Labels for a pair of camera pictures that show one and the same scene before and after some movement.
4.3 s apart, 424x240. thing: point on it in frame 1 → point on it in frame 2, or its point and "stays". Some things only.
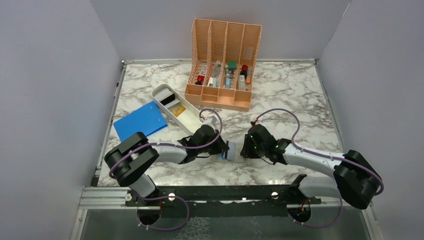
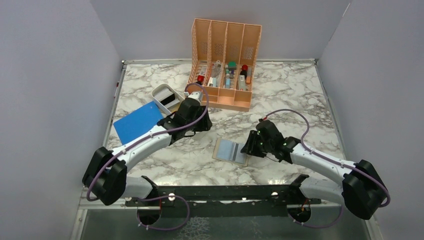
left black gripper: [220, 146] → [205, 125]
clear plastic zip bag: [234, 154] stays
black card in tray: [168, 99] stays
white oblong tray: [180, 111] stays
